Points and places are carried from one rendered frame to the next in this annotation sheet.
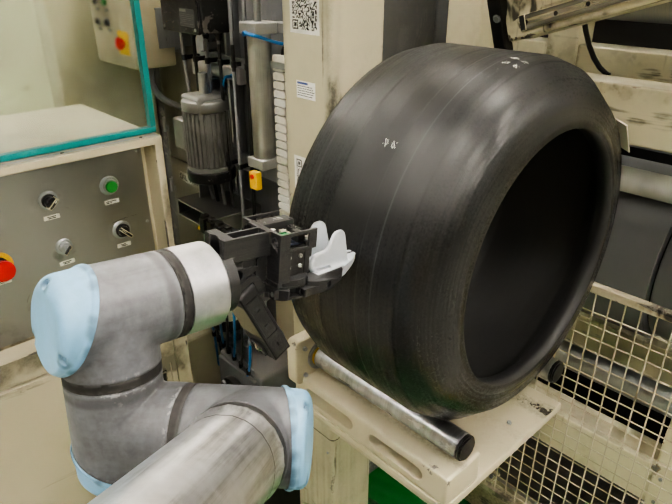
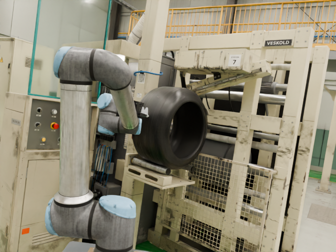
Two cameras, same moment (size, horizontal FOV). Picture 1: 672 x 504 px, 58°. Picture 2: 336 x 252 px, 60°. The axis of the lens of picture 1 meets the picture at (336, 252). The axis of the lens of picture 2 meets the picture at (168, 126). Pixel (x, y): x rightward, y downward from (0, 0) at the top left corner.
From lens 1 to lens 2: 120 cm
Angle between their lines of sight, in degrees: 24
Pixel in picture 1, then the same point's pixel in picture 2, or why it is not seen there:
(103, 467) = (105, 125)
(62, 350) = (106, 101)
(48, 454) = (48, 185)
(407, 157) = (161, 98)
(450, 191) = (168, 103)
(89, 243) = not seen: hidden behind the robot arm
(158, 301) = not seen: hidden behind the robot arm
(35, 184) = not seen: hidden behind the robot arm
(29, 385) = (51, 160)
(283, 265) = (137, 107)
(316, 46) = (143, 85)
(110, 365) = (111, 107)
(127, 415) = (111, 117)
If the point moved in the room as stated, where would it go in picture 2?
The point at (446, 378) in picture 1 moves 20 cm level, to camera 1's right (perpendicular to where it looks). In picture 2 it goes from (165, 145) to (195, 149)
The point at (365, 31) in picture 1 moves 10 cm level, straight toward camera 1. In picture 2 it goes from (154, 84) to (154, 83)
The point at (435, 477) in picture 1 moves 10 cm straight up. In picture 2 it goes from (160, 178) to (163, 163)
